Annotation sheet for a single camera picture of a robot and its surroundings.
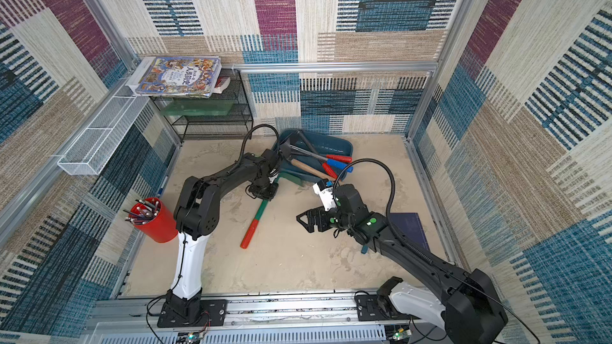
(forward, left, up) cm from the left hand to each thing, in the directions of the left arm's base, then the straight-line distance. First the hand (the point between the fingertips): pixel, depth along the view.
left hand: (270, 198), depth 99 cm
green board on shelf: (+31, +29, +22) cm, 48 cm away
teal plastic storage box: (+27, -23, +2) cm, 36 cm away
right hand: (-16, -16, +14) cm, 27 cm away
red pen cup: (-14, +37, +11) cm, 41 cm away
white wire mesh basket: (0, +47, +34) cm, 58 cm away
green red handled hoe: (+8, -7, +4) cm, 11 cm away
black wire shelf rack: (+39, +19, +6) cm, 44 cm away
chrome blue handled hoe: (+8, -27, +12) cm, 30 cm away
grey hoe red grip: (+12, -24, +11) cm, 29 cm away
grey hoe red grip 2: (+9, -23, +10) cm, 26 cm away
